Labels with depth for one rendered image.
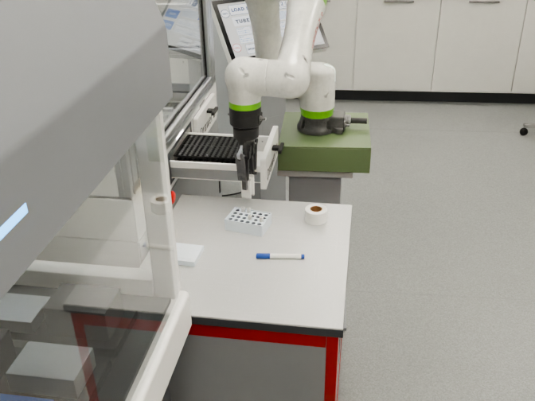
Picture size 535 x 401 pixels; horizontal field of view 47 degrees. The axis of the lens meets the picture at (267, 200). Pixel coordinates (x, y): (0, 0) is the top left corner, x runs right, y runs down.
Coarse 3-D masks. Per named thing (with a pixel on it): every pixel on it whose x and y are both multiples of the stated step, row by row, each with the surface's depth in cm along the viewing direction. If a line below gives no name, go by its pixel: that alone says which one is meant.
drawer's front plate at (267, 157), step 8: (272, 128) 218; (272, 136) 212; (272, 144) 210; (264, 152) 201; (272, 152) 211; (264, 160) 196; (272, 160) 212; (264, 168) 197; (272, 168) 214; (264, 176) 199; (264, 184) 200
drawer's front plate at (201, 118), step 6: (210, 96) 248; (210, 102) 246; (204, 108) 237; (198, 114) 232; (204, 114) 237; (210, 114) 247; (216, 114) 256; (198, 120) 229; (204, 120) 237; (210, 120) 247; (198, 126) 230; (210, 126) 248; (198, 132) 230; (204, 132) 239
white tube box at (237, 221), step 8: (240, 208) 196; (232, 216) 193; (240, 216) 191; (256, 216) 192; (264, 216) 191; (232, 224) 189; (240, 224) 188; (248, 224) 187; (256, 224) 187; (264, 224) 188; (240, 232) 190; (248, 232) 189; (256, 232) 188; (264, 232) 189
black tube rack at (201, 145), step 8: (192, 136) 220; (200, 136) 221; (208, 136) 221; (216, 136) 220; (224, 136) 220; (184, 144) 214; (192, 144) 214; (200, 144) 215; (208, 144) 214; (216, 144) 214; (224, 144) 214; (232, 144) 215; (176, 152) 209; (184, 152) 209; (192, 152) 208; (200, 152) 209; (208, 152) 208; (216, 152) 208; (224, 152) 208; (232, 152) 209; (176, 160) 210; (184, 160) 210; (192, 160) 210; (200, 160) 211; (208, 160) 207; (216, 160) 210; (224, 160) 209; (232, 160) 209
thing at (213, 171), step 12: (192, 132) 225; (180, 144) 225; (264, 144) 222; (180, 168) 204; (192, 168) 204; (204, 168) 203; (216, 168) 202; (228, 168) 202; (216, 180) 205; (228, 180) 204
